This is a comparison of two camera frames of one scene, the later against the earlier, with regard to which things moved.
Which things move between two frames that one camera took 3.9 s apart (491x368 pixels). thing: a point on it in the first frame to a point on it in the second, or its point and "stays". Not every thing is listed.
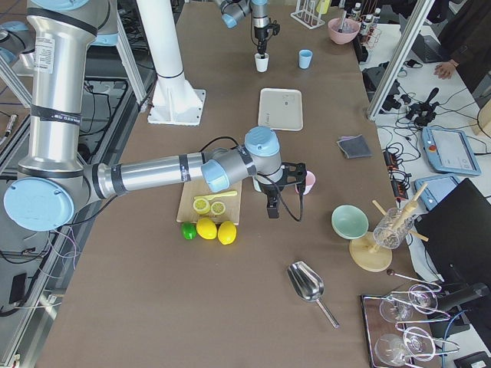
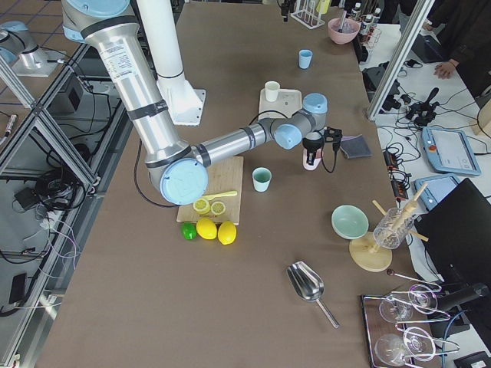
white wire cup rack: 307,14 stays
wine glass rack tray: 399,327 stays
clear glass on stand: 393,228 stays
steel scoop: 308,284 stays
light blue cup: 304,57 stays
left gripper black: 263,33 to 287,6
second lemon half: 218,208 stays
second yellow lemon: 226,232 stays
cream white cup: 261,64 to 271,90
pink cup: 310,182 to 317,160
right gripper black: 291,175 to 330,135
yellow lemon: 206,228 stays
